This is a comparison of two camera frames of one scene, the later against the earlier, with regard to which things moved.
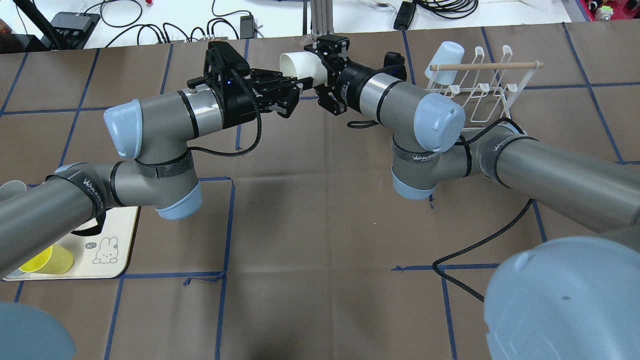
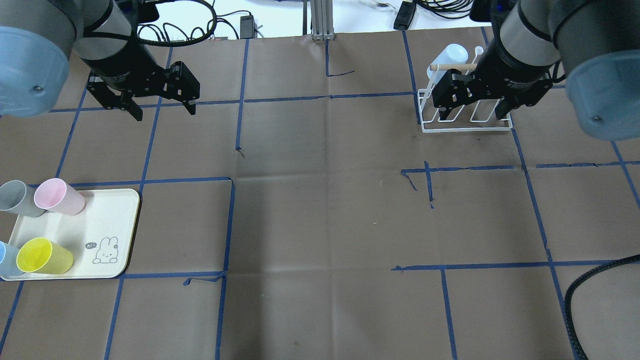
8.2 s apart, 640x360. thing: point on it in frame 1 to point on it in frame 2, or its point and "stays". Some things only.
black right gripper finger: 329,100 to 530,97
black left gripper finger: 283,102 to 178,82
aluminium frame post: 322,19 stays
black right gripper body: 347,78 to 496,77
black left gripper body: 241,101 to 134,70
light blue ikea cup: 448,53 stays
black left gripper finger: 265,80 to 112,100
